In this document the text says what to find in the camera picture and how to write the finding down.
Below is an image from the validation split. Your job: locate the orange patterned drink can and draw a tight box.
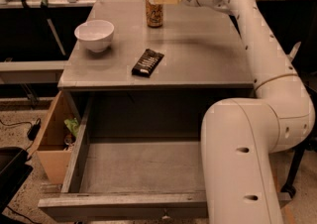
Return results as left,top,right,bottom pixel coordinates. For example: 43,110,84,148
146,0,163,28

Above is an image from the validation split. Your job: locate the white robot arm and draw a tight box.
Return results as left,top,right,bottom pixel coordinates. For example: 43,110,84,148
150,0,315,224

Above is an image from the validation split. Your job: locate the grey cabinet table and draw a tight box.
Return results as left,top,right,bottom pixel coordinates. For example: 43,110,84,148
57,0,257,123

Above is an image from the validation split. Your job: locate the black snack bar wrapper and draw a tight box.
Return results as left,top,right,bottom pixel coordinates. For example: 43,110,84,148
132,49,163,77

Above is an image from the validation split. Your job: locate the white ceramic bowl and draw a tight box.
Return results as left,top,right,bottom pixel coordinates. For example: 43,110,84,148
74,20,115,53

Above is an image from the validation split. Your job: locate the green snack bag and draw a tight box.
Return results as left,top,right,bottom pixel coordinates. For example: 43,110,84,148
64,118,79,137

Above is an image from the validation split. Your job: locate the grey open drawer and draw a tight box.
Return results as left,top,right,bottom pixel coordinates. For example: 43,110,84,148
38,102,291,223

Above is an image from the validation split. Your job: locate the black power adapter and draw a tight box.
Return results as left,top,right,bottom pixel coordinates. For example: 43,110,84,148
27,119,41,141

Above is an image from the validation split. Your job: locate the cardboard box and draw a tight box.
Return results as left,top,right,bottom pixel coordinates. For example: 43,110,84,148
37,91,74,184

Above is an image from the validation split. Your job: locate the black office chair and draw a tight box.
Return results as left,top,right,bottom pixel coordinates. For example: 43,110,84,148
281,136,317,198

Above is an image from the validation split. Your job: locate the black bin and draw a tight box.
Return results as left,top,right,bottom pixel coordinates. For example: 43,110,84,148
0,147,33,213

